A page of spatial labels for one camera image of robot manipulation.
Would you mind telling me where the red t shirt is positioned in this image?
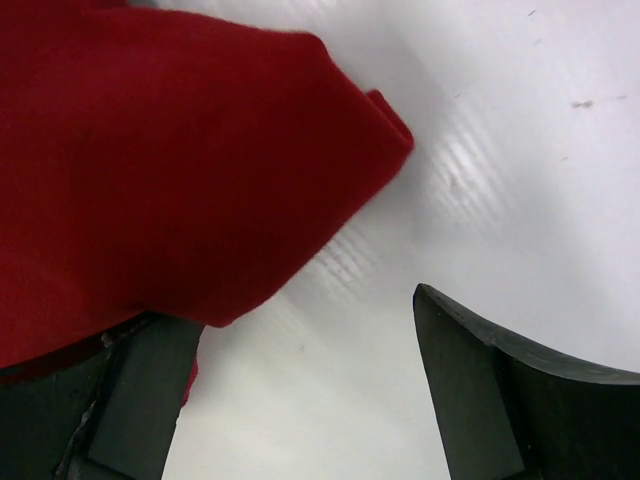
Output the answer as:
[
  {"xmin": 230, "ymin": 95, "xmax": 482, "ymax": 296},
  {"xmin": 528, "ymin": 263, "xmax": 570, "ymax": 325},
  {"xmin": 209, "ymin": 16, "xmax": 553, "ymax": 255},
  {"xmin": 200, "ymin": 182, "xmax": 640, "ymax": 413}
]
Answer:
[{"xmin": 0, "ymin": 0, "xmax": 416, "ymax": 409}]

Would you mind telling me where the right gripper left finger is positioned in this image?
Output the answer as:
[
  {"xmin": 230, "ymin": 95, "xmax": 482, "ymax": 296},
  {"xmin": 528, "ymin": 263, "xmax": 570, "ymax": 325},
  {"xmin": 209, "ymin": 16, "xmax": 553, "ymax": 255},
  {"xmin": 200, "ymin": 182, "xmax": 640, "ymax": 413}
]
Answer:
[{"xmin": 1, "ymin": 313, "xmax": 203, "ymax": 479}]

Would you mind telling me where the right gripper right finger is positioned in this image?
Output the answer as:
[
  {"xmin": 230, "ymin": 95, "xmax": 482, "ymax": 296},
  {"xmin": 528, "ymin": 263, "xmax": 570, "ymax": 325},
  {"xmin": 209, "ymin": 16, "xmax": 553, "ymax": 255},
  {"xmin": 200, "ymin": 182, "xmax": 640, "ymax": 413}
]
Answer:
[{"xmin": 413, "ymin": 284, "xmax": 639, "ymax": 480}]

